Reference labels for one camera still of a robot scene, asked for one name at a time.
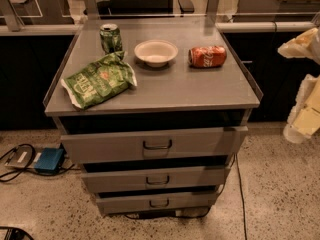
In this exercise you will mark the blue electronics box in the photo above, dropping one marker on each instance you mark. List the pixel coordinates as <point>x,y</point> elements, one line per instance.
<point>49,160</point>

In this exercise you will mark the grey top drawer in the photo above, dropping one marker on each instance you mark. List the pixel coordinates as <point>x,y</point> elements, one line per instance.
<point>147,145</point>

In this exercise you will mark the grey drawer cabinet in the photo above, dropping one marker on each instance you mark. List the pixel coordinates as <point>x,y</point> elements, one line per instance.
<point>175,96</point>

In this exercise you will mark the white paper bowl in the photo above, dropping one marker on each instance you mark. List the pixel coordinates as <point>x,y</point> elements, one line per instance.
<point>156,53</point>

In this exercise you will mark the dark object bottom left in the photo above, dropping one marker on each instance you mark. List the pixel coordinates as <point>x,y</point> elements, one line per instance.
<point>9,233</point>

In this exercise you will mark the grey bottom drawer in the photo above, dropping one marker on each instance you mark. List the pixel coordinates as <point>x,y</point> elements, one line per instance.
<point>155,202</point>

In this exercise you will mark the orange Coca-Cola can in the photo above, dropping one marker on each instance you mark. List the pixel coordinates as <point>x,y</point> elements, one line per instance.
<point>207,57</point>

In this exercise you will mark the green soda can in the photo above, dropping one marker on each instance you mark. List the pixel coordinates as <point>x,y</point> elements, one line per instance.
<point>110,38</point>

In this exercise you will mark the grey drawer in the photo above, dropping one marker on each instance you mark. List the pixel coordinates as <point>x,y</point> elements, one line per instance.
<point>136,180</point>
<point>155,202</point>
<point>147,145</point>

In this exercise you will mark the grey flat device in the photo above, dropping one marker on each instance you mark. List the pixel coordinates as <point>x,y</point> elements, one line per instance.
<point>23,157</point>

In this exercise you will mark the grey middle drawer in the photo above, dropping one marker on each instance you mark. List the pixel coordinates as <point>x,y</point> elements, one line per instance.
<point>136,180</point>

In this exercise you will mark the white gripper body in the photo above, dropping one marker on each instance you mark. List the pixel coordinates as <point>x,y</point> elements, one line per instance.
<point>307,108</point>

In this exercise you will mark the green chip bag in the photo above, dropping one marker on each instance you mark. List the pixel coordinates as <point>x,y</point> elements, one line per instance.
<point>100,81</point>

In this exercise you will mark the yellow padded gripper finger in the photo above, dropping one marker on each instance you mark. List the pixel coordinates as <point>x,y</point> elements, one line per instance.
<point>300,46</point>
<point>304,118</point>

